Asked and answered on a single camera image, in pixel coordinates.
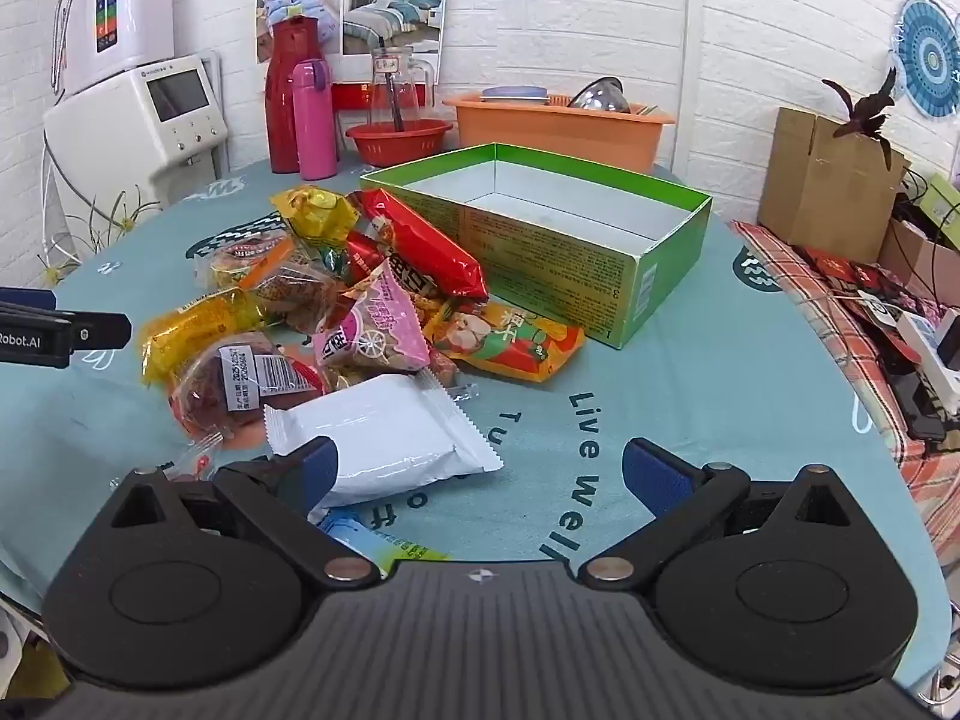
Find yellow flower stems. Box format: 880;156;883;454
41;184;162;282

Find orange label snack packet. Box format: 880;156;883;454
196;234;297;292

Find pink snack packet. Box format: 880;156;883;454
313;259;432;374

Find dark purple plant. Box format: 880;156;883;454
821;67;901;170

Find orange plastic tub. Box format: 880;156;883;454
442;91;677;173

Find wall poster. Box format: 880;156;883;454
255;0;451;65

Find patterned bed cloth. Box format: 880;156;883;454
731;219;960;541

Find steel bowl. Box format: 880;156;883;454
566;77;625;112

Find small yellow snack packet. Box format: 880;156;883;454
270;184;359;248

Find clear packet brown pastry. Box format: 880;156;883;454
251;259;346;332

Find glass pitcher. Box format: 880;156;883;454
367;45;437;128

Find long yellow snack packet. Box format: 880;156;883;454
141;289;267;387

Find red thermos jug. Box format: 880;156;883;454
264;15;325;175

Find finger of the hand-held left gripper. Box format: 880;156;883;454
0;289;133;353

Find white appliance with screen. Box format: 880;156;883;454
43;52;230;203

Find blue mandala wall decoration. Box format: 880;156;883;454
889;0;960;121

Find blue green snack packet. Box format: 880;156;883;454
319;508;447;567

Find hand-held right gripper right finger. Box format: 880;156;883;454
577;436;863;592

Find small cardboard box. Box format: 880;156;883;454
877;217;960;302

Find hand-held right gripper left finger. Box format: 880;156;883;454
109;435;383;593

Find white power strip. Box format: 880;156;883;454
896;311;960;417

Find red plastic basin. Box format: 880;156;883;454
345;118;455;168

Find clear packet dark red filling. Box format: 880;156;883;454
166;334;327;445

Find large cardboard box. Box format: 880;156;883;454
757;106;912;263

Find yellow-green box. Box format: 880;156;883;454
916;172;960;248

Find orange fruit print snack packet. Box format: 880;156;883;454
424;298;586;383

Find red snack bag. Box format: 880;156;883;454
352;187;490;301

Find white snack packet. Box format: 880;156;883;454
262;371;505;509

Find white water purifier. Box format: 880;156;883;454
54;0;175;97

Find pink bottle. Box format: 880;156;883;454
291;58;338;181

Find green cardboard box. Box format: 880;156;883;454
358;141;713;350

